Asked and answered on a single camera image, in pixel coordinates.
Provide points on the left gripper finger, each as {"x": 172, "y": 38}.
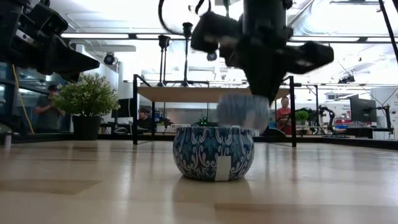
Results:
{"x": 65, "y": 59}
{"x": 71, "y": 77}

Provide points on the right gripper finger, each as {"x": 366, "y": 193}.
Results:
{"x": 256, "y": 79}
{"x": 273, "y": 81}

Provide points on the patterned candle tin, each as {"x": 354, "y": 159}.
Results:
{"x": 239, "y": 112}
{"x": 199, "y": 152}

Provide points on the black metal candlestick holder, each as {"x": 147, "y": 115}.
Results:
{"x": 168, "y": 42}
{"x": 187, "y": 84}
{"x": 159, "y": 42}
{"x": 187, "y": 29}

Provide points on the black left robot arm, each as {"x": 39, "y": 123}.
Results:
{"x": 7, "y": 18}

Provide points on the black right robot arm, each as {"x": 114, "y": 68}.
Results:
{"x": 264, "y": 12}

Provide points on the potted green artificial plant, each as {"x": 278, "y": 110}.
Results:
{"x": 87, "y": 96}

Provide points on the person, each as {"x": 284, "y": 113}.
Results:
{"x": 283, "y": 115}
{"x": 144, "y": 116}
{"x": 46, "y": 112}

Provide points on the long ceiling light bar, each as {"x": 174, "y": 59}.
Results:
{"x": 93, "y": 35}

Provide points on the black ceiling spotlight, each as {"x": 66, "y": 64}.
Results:
{"x": 346, "y": 80}
{"x": 211, "y": 56}
{"x": 109, "y": 58}

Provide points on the black office chair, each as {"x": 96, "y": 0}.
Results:
{"x": 278, "y": 132}

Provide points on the black computer monitor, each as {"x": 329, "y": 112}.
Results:
{"x": 122, "y": 108}
{"x": 362, "y": 109}

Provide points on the cluttered background desk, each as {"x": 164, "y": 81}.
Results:
{"x": 357, "y": 131}

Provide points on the silver ventilation duct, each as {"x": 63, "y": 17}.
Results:
{"x": 306, "y": 21}

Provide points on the wooden shelf riser black frame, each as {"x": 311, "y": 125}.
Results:
{"x": 186, "y": 95}

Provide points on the black aluminium rig frame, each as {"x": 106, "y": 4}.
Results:
{"x": 342, "y": 141}

